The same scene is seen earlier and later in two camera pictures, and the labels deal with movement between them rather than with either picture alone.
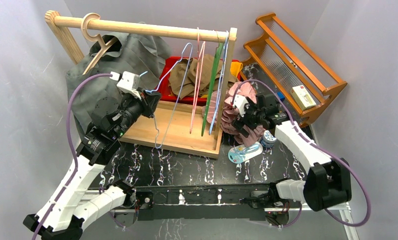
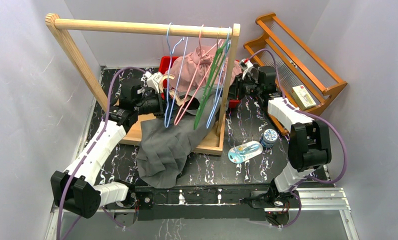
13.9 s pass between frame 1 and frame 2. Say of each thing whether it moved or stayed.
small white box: stayed
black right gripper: moved
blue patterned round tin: stayed
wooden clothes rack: stayed
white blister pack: stayed
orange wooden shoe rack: stayed
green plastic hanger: moved
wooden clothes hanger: moved
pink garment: moved
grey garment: moved
